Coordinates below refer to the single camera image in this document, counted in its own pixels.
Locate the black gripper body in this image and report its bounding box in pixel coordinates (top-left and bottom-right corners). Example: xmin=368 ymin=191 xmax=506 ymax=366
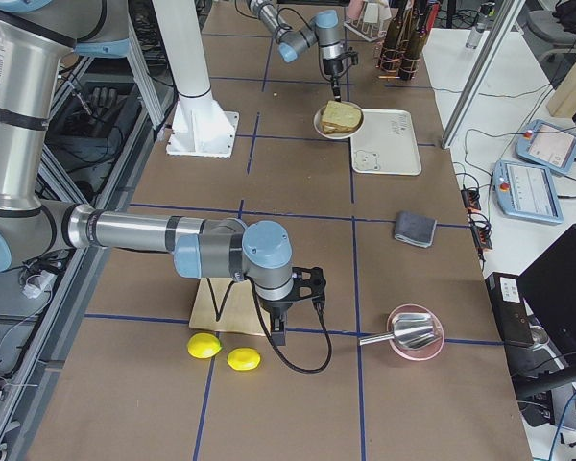
xmin=321 ymin=50 xmax=359 ymax=80
xmin=259 ymin=295 xmax=299 ymax=329

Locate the bread slice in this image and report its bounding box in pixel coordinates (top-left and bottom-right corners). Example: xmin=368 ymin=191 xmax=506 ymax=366
xmin=321 ymin=123 xmax=361 ymax=135
xmin=321 ymin=101 xmax=362 ymax=130

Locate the white round plate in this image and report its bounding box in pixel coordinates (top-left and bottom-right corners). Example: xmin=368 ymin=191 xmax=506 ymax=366
xmin=314 ymin=100 xmax=364 ymax=139

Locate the cream bear serving tray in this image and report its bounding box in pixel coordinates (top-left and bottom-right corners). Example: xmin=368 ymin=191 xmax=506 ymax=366
xmin=350 ymin=109 xmax=421 ymax=176

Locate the yellow lemon half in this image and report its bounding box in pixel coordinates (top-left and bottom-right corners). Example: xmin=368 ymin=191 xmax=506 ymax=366
xmin=227 ymin=348 xmax=261 ymax=372

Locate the wooden cutting board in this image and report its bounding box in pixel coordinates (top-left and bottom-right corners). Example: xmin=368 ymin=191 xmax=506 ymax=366
xmin=189 ymin=279 xmax=264 ymax=336

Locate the green wine bottle left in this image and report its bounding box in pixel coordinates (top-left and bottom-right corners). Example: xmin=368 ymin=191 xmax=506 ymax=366
xmin=378 ymin=0 xmax=412 ymax=73

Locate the green wine bottle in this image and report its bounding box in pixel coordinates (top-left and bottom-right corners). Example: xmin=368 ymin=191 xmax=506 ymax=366
xmin=378 ymin=0 xmax=412 ymax=73
xmin=398 ymin=1 xmax=438 ymax=81

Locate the pink cup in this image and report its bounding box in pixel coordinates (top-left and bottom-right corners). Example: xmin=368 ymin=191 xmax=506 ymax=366
xmin=346 ymin=0 xmax=365 ymax=20

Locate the whole yellow lemon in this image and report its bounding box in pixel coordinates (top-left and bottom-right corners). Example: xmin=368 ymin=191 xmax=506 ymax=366
xmin=186 ymin=332 xmax=222 ymax=359

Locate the green wine bottle middle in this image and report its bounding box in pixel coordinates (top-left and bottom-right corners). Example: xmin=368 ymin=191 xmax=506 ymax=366
xmin=398 ymin=1 xmax=438 ymax=81

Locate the metal scoop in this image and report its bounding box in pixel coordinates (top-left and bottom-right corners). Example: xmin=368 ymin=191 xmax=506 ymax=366
xmin=359 ymin=312 xmax=441 ymax=351

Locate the pink bowl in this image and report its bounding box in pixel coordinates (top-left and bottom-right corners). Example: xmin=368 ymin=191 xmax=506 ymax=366
xmin=386 ymin=303 xmax=445 ymax=361

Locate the grey folded cloth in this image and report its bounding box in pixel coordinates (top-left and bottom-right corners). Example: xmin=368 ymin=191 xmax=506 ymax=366
xmin=394 ymin=211 xmax=438 ymax=248

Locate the far blue teach pendant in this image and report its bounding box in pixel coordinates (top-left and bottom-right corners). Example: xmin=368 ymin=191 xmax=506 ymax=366
xmin=515 ymin=119 xmax=576 ymax=176

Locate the blue teach pendant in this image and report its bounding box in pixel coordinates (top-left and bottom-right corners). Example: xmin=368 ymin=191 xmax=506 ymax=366
xmin=515 ymin=119 xmax=576 ymax=176
xmin=492 ymin=159 xmax=564 ymax=225

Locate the near blue teach pendant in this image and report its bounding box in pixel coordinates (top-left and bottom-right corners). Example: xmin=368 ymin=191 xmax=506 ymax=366
xmin=492 ymin=159 xmax=564 ymax=225

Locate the black box with label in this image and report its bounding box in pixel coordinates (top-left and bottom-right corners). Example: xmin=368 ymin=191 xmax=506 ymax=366
xmin=485 ymin=272 xmax=534 ymax=348

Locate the black laptop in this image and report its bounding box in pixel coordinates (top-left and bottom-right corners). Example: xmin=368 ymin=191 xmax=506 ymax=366
xmin=517 ymin=223 xmax=576 ymax=376

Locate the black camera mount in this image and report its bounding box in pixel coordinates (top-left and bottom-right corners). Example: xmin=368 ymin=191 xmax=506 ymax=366
xmin=288 ymin=267 xmax=326 ymax=310

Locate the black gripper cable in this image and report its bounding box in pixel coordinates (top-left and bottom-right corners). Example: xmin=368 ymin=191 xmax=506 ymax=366
xmin=253 ymin=282 xmax=333 ymax=375

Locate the white wire dish rack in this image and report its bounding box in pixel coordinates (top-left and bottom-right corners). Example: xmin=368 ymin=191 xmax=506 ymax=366
xmin=344 ymin=0 xmax=392 ymax=42

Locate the copper wire bottle rack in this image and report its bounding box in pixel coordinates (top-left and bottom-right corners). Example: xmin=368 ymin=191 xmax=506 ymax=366
xmin=374 ymin=39 xmax=420 ymax=81

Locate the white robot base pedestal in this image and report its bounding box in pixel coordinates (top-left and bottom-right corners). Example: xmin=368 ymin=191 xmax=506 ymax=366
xmin=153 ymin=0 xmax=239 ymax=158

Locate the aluminium frame post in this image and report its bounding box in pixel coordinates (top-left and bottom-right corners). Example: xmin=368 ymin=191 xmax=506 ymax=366
xmin=441 ymin=0 xmax=525 ymax=149

